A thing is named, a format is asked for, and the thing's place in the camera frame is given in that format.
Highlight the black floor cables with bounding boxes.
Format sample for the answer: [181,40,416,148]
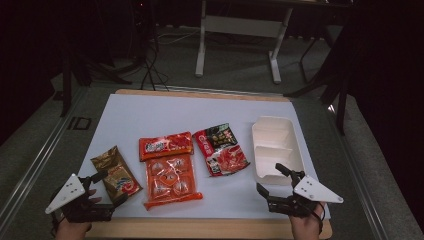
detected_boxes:
[139,29,171,92]

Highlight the white two-compartment container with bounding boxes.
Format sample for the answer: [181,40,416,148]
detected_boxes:
[251,115,306,187]

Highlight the red and black sauce packet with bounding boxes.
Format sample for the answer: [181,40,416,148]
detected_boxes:
[192,123,251,178]

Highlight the gold snack packet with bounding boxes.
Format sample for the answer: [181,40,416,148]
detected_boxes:
[90,145,144,205]

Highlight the black stand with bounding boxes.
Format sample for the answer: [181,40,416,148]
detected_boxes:
[59,33,134,118]
[284,29,354,136]

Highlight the orange snack packet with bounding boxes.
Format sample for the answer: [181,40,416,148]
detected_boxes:
[138,131,195,162]

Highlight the wooden table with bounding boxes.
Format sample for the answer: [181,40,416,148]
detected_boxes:
[59,88,334,240]

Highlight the white table mat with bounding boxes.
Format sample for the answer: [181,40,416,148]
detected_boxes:
[60,93,332,220]

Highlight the metal floor rail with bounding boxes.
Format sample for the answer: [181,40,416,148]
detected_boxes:
[326,103,393,240]
[0,85,88,231]

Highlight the person's left hand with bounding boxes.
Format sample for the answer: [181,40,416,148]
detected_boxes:
[54,188,103,240]

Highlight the white desk frame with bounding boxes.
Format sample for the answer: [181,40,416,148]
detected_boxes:
[194,0,354,85]

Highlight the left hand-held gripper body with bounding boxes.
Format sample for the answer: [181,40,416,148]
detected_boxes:
[44,173,116,224]

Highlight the person's right hand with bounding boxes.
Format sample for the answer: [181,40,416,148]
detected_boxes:
[288,201,327,240]

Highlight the orange packet with clear tray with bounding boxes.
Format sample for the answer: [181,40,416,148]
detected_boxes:
[143,153,204,212]

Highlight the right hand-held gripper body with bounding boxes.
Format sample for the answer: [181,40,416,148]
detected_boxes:
[266,169,344,218]

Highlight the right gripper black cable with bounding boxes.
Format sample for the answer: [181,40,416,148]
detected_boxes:
[315,201,326,234]

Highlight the black floor socket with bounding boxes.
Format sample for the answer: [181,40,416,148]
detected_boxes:
[67,116,93,131]

